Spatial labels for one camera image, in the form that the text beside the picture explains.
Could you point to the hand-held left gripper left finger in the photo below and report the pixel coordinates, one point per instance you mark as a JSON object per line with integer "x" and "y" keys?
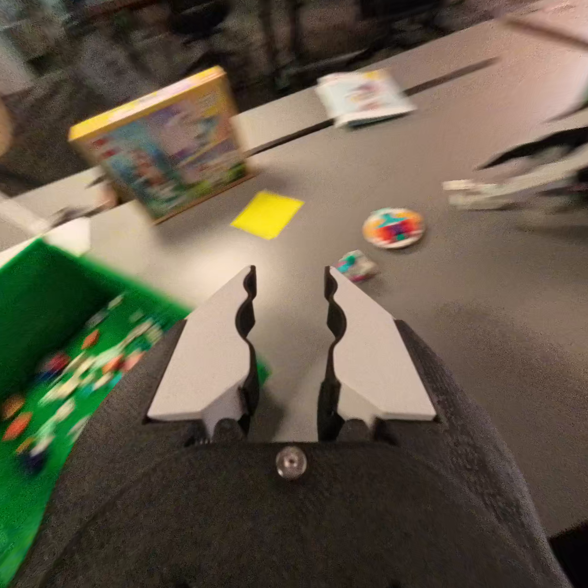
{"x": 202, "y": 367}

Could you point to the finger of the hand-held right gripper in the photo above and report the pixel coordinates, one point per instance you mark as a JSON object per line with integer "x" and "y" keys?
{"x": 546, "y": 179}
{"x": 551, "y": 147}

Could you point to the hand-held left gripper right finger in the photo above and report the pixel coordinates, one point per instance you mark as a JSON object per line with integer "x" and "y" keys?
{"x": 381, "y": 372}

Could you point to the white lego unicorn head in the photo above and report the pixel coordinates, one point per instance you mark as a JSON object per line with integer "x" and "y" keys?
{"x": 356, "y": 266}

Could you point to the pile of mixed lego pieces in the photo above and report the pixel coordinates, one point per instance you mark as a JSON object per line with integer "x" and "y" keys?
{"x": 87, "y": 367}

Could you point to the round white lego base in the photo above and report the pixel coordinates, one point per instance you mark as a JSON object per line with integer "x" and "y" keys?
{"x": 393, "y": 228}

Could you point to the green plastic bin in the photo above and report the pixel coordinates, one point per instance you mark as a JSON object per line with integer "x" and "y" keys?
{"x": 36, "y": 294}

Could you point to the lego instruction booklet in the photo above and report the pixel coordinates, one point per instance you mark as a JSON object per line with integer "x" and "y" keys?
{"x": 363, "y": 96}

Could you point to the yellow lego box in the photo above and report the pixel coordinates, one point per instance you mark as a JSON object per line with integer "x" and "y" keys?
{"x": 170, "y": 142}

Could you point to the yellow sticky note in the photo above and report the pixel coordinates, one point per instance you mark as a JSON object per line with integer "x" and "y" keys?
{"x": 268, "y": 215}

